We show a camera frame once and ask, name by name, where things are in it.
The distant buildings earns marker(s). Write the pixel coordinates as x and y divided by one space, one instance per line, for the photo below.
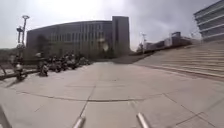
173 40

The large dark building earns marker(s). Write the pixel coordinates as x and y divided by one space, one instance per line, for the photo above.
80 38

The row of parked scooters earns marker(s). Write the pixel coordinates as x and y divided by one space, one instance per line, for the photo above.
56 63

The grey paved plaza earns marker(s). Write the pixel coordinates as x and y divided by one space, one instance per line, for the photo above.
113 86

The wide stone steps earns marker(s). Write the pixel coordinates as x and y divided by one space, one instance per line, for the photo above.
193 60

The grey banded building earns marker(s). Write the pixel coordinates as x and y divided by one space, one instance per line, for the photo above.
211 20

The robot's own part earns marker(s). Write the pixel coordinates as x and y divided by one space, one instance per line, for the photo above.
79 122
142 120

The tall lamp pole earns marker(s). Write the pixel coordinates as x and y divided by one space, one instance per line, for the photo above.
23 31

